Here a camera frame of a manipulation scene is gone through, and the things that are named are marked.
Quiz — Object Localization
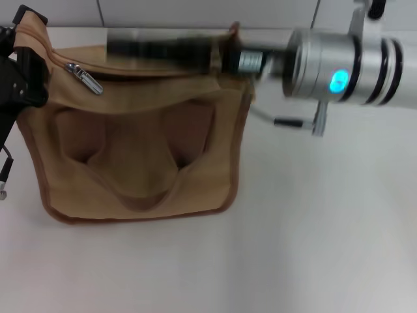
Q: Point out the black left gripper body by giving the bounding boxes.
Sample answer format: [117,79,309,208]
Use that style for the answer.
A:
[0,25,26,148]

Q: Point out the silver metal zipper pull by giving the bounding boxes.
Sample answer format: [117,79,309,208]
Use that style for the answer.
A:
[66,62,104,95]

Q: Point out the left gripper cable with connector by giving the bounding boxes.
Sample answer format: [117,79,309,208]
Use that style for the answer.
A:
[0,145,16,200]

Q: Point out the black sleeved wrist camera cable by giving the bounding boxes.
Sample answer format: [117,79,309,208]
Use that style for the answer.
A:
[253,101,327,137]

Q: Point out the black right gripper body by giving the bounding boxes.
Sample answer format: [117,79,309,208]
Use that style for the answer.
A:
[106,27,242,75]

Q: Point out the khaki canvas food bag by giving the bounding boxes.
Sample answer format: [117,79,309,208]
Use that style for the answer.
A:
[14,8,255,226]

